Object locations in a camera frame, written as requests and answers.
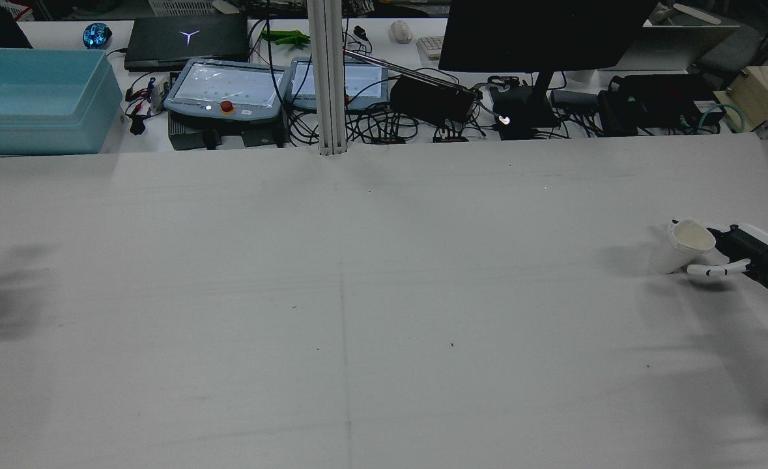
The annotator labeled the black laptop glowing logo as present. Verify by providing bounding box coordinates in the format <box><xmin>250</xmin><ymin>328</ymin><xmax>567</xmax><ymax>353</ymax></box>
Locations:
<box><xmin>123</xmin><ymin>14</ymin><xmax>251</xmax><ymax>72</ymax></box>

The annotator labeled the white keyboard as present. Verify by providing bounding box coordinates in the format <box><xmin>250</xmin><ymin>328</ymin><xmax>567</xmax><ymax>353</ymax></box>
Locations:
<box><xmin>417</xmin><ymin>35</ymin><xmax>447</xmax><ymax>61</ymax></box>

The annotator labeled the white plastic basket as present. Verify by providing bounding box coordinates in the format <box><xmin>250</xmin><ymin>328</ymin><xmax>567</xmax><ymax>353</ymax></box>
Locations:
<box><xmin>147</xmin><ymin>0</ymin><xmax>220</xmax><ymax>18</ymax></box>

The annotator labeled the teal coiled cable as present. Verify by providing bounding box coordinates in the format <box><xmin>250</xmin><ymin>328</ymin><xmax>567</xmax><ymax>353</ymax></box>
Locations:
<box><xmin>698</xmin><ymin>103</ymin><xmax>747</xmax><ymax>135</ymax></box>

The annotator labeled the teach pendant with red button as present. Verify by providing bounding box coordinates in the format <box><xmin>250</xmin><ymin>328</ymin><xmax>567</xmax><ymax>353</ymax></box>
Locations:
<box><xmin>163</xmin><ymin>57</ymin><xmax>292</xmax><ymax>125</ymax></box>

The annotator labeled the black computer monitor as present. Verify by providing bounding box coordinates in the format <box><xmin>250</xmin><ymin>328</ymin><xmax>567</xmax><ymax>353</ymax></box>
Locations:
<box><xmin>438</xmin><ymin>0</ymin><xmax>659</xmax><ymax>141</ymax></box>

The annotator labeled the grey laptop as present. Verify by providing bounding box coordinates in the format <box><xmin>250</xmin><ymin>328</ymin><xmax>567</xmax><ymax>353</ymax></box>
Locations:
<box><xmin>642</xmin><ymin>12</ymin><xmax>741</xmax><ymax>71</ymax></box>

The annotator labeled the light blue plastic bin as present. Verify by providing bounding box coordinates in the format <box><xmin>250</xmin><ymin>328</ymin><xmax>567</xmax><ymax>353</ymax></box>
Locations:
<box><xmin>0</xmin><ymin>48</ymin><xmax>124</xmax><ymax>158</ymax></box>

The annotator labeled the green plastic toy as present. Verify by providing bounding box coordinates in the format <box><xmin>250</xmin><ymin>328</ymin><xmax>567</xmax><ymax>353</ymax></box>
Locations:
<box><xmin>261</xmin><ymin>29</ymin><xmax>312</xmax><ymax>48</ymax></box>

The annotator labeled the black electronics box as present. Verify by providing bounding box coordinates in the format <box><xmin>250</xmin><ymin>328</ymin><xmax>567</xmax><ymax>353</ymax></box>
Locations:
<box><xmin>597</xmin><ymin>73</ymin><xmax>727</xmax><ymax>137</ymax></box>

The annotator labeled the black power brick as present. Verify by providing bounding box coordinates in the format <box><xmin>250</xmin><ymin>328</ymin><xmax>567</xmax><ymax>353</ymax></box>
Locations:
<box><xmin>389</xmin><ymin>74</ymin><xmax>480</xmax><ymax>128</ymax></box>

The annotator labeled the black box under pendant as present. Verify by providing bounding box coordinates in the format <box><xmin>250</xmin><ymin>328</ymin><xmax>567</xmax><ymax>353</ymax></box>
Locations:
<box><xmin>167</xmin><ymin>120</ymin><xmax>287</xmax><ymax>151</ymax></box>

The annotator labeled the grey adapter hub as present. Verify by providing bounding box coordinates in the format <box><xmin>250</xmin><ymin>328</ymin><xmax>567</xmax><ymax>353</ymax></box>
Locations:
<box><xmin>549</xmin><ymin>89</ymin><xmax>600</xmax><ymax>109</ymax></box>

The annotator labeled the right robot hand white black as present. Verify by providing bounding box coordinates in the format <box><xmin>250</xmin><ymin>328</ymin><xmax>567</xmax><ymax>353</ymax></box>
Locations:
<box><xmin>687</xmin><ymin>224</ymin><xmax>768</xmax><ymax>297</ymax></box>

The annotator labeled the silver aluminium profile post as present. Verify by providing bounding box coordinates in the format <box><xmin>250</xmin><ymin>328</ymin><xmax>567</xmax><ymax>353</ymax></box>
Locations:
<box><xmin>306</xmin><ymin>0</ymin><xmax>349</xmax><ymax>156</ymax></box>

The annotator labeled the white paper cup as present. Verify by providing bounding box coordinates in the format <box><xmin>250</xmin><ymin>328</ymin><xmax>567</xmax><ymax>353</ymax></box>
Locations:
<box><xmin>651</xmin><ymin>219</ymin><xmax>717</xmax><ymax>276</ymax></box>

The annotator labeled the teach pendant without button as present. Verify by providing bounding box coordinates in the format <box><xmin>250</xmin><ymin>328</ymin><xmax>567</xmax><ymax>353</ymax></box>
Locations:
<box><xmin>289</xmin><ymin>57</ymin><xmax>391</xmax><ymax>112</ymax></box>

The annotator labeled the glowing blue ball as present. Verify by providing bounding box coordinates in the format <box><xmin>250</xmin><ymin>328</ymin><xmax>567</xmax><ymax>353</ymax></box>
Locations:
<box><xmin>82</xmin><ymin>22</ymin><xmax>113</xmax><ymax>50</ymax></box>

